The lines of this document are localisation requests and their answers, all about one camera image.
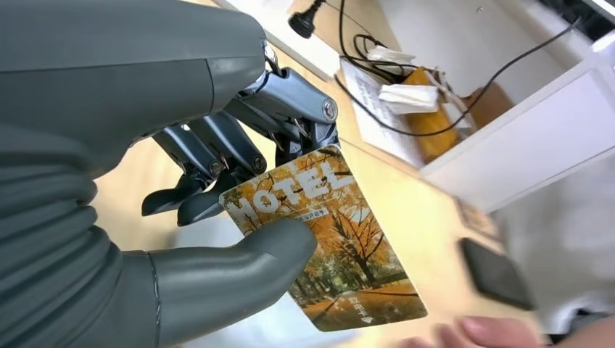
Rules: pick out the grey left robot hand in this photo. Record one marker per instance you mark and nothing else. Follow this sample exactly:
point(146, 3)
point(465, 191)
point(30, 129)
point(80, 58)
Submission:
point(120, 67)

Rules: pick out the orange hotel card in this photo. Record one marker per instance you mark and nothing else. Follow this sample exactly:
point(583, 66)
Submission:
point(346, 249)

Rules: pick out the black smartphone with lit screen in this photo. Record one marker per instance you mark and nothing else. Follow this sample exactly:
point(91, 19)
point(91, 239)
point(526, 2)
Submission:
point(497, 274)

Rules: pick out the white riser shelf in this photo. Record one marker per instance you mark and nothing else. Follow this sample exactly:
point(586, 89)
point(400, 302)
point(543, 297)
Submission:
point(528, 144)

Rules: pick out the white folded tissue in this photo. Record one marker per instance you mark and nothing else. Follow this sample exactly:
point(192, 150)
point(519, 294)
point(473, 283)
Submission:
point(391, 54)
point(408, 98)

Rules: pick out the printed paper sheet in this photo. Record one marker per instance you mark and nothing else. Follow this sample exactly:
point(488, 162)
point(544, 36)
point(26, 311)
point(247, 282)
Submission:
point(370, 110)

